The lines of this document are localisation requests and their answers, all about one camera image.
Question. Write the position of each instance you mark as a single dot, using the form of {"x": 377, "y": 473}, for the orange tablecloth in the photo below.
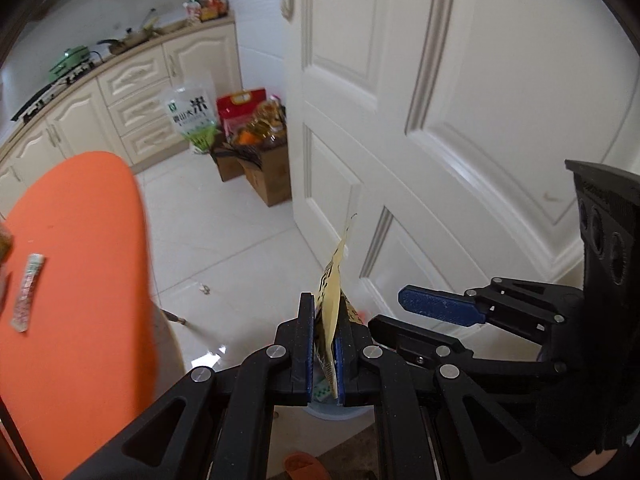
{"x": 85, "y": 260}

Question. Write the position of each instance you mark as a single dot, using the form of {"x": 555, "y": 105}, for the gas stove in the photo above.
{"x": 45, "y": 97}

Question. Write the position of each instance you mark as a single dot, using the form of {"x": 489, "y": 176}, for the metal wok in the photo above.
{"x": 125, "y": 42}

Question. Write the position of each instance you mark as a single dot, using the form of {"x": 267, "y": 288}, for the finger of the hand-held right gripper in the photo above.
{"x": 400, "y": 335}
{"x": 440, "y": 305}

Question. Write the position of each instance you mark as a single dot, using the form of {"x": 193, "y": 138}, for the person's right forearm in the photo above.
{"x": 597, "y": 465}

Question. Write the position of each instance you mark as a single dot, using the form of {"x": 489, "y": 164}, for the beige printed paper packet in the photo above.
{"x": 330, "y": 305}

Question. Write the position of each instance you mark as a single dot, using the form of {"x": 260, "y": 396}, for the beige countertop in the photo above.
{"x": 175, "y": 35}

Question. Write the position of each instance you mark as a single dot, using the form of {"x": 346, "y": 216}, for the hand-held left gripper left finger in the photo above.
{"x": 309, "y": 370}

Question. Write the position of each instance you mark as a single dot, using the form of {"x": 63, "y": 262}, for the red gift box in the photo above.
{"x": 237, "y": 110}

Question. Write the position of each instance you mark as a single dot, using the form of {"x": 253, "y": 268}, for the white door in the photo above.
{"x": 475, "y": 85}

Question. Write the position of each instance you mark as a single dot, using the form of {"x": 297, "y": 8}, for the large cardboard box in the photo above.
{"x": 270, "y": 175}

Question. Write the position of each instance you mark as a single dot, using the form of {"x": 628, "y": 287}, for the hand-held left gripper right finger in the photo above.
{"x": 340, "y": 370}

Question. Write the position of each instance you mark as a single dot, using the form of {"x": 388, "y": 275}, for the blue plastic bin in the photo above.
{"x": 340, "y": 412}

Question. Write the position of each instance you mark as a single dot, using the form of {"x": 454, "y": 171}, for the small cardboard box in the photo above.
{"x": 227, "y": 162}

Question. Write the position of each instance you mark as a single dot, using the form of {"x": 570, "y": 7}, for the green electric pot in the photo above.
{"x": 70, "y": 57}

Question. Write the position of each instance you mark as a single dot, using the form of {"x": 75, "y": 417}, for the orange slipper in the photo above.
{"x": 305, "y": 467}

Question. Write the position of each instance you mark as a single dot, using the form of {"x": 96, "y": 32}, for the white green rice bag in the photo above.
{"x": 192, "y": 115}

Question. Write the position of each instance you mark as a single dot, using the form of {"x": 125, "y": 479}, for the person's right hand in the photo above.
{"x": 585, "y": 420}

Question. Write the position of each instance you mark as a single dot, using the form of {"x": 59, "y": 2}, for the cream lower cabinets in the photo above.
{"x": 135, "y": 85}

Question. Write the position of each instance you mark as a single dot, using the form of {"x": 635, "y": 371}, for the cluster of condiment bottles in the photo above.
{"x": 207, "y": 5}

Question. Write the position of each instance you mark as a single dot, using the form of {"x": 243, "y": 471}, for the orange oil bottle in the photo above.
{"x": 260, "y": 127}

